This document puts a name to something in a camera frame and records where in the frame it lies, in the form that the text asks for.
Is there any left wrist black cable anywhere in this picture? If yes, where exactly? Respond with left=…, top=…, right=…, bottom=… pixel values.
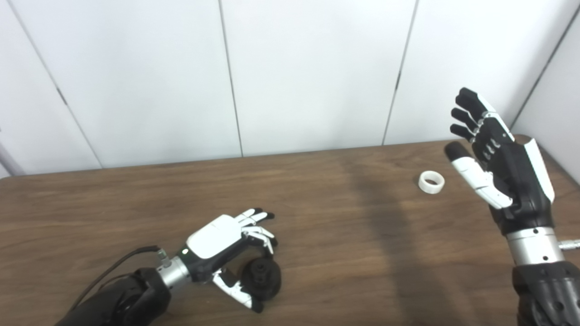
left=68, top=246, right=170, bottom=313

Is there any round black plastic part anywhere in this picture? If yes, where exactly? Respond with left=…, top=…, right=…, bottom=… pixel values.
left=240, top=258, right=282, bottom=301

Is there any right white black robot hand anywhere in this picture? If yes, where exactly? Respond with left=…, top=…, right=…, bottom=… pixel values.
left=444, top=87, right=556, bottom=236

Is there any white plastic ring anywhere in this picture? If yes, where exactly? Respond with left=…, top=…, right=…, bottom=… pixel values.
left=418, top=171, right=445, bottom=194

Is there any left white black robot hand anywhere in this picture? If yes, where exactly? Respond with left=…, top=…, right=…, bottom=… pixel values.
left=178, top=208, right=278, bottom=314

